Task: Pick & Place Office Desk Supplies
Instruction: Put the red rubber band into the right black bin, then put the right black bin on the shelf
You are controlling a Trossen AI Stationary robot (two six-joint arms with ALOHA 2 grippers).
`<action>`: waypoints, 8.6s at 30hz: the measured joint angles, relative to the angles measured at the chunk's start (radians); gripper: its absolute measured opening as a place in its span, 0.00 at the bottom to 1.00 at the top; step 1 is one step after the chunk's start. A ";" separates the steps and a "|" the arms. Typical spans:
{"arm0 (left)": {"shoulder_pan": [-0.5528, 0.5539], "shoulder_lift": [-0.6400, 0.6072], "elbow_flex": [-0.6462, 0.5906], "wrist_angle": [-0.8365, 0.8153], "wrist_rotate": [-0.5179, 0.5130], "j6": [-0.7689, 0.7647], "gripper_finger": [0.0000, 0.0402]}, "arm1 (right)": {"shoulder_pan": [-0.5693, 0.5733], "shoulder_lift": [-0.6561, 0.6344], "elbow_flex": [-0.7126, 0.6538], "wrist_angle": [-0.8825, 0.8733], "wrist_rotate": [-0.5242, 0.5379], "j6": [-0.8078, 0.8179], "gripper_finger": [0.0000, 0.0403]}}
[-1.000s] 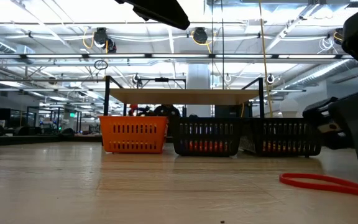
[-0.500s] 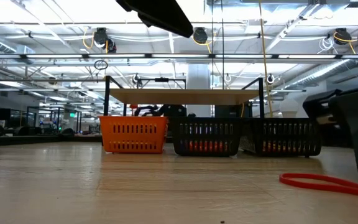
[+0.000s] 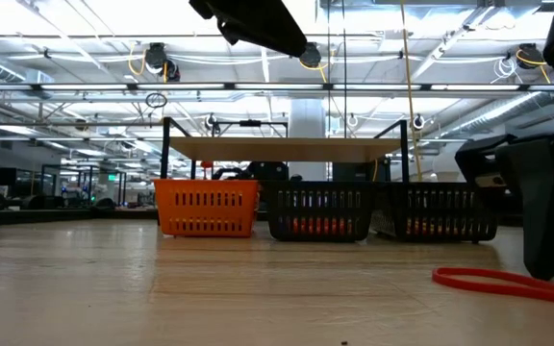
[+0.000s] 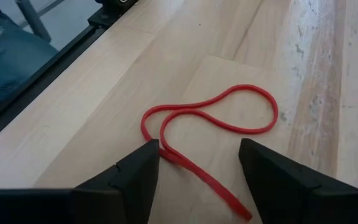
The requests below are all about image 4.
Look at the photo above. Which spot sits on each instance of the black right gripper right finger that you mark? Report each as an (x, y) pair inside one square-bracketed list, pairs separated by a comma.
[(275, 186)]

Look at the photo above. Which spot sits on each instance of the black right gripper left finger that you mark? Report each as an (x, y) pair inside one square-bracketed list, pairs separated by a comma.
[(135, 186)]

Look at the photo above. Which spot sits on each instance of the red rubber band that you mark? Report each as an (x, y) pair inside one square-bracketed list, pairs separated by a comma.
[(216, 186)]

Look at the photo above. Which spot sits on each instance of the person's leg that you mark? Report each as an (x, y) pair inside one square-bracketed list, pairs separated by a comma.
[(8, 62)]

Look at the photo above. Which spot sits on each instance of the black table-level camera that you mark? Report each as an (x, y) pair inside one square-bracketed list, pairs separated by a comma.
[(110, 14)]

